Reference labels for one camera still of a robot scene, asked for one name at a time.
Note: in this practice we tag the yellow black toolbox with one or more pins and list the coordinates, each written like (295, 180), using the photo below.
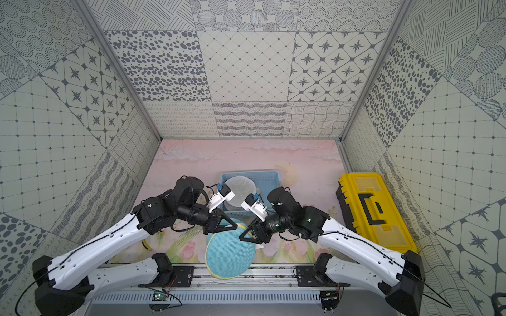
(369, 210)

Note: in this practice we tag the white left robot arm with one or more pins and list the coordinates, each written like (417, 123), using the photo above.
(67, 282)

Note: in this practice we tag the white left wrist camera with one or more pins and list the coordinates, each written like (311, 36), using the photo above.
(224, 193)

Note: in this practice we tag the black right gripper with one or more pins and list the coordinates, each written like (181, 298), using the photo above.
(258, 230)

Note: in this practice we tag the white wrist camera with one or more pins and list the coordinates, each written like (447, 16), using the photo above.
(224, 193)
(254, 204)

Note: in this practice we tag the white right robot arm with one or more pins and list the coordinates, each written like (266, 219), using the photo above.
(397, 277)

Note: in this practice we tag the white mesh laundry bag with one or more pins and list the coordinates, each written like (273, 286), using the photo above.
(242, 187)

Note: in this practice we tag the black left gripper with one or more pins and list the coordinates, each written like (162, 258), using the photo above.
(211, 219)

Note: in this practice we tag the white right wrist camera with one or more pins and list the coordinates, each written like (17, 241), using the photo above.
(254, 204)

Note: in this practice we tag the turquoise mesh laundry bag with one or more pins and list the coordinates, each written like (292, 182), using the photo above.
(226, 257)

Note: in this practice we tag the aluminium mounting rail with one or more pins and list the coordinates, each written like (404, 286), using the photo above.
(261, 284)

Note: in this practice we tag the light blue perforated plastic basket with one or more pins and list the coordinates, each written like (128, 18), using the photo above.
(259, 183)

